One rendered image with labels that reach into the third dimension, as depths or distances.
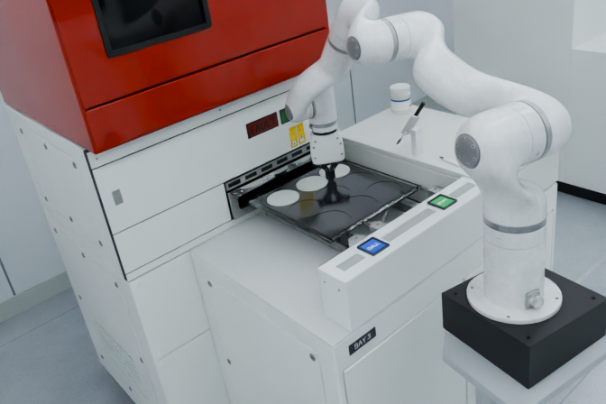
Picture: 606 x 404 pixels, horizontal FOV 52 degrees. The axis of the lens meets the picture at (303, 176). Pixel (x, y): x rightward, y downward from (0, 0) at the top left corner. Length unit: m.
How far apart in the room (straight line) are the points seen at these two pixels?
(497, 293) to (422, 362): 0.48
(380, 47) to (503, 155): 0.40
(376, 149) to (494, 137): 0.89
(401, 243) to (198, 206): 0.65
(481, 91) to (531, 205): 0.24
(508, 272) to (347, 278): 0.34
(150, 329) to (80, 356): 1.11
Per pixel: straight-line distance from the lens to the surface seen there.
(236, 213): 1.91
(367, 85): 4.37
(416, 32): 1.42
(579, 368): 1.40
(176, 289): 1.91
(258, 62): 1.79
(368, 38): 1.37
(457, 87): 1.27
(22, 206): 3.26
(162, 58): 1.63
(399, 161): 1.92
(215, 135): 1.81
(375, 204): 1.78
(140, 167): 1.71
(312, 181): 1.94
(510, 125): 1.15
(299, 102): 1.72
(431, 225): 1.55
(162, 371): 2.02
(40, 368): 3.05
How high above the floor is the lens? 1.78
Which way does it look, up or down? 26 degrees down
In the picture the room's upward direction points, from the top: 9 degrees counter-clockwise
